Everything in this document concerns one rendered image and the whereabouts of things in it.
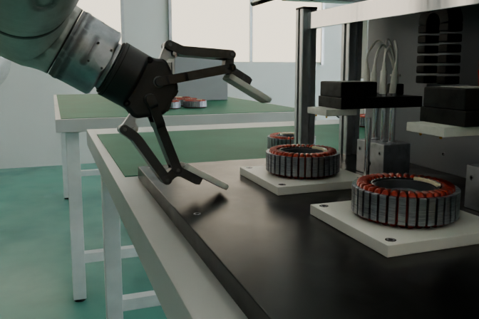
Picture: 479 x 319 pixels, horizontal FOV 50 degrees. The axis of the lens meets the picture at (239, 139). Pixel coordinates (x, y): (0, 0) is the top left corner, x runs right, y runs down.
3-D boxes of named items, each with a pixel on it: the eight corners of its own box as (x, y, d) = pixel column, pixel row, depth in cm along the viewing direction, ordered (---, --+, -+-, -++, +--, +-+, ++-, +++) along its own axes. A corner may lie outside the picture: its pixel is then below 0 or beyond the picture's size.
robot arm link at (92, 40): (87, 3, 59) (133, 30, 61) (80, 16, 67) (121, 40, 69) (48, 71, 58) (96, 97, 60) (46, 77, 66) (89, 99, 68)
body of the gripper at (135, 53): (95, 94, 60) (163, 130, 64) (128, 32, 62) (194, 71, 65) (88, 96, 67) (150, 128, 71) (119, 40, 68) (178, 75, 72)
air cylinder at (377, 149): (382, 179, 79) (383, 144, 78) (355, 170, 86) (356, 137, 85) (409, 176, 81) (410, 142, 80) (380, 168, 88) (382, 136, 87)
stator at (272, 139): (323, 152, 115) (323, 136, 115) (277, 155, 112) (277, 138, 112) (303, 145, 126) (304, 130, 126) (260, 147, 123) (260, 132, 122)
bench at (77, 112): (65, 308, 201) (55, 119, 191) (58, 197, 373) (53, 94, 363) (313, 270, 238) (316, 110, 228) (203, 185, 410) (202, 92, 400)
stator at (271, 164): (286, 183, 71) (286, 157, 71) (254, 168, 81) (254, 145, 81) (354, 176, 75) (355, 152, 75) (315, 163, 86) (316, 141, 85)
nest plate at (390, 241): (387, 258, 46) (387, 245, 46) (309, 213, 60) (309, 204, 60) (512, 239, 52) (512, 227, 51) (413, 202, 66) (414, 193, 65)
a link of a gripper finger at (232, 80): (221, 79, 72) (224, 75, 72) (261, 103, 74) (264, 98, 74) (229, 77, 69) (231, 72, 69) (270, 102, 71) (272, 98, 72)
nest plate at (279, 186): (277, 196, 69) (277, 186, 69) (239, 174, 83) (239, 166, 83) (372, 186, 74) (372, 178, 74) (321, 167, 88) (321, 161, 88)
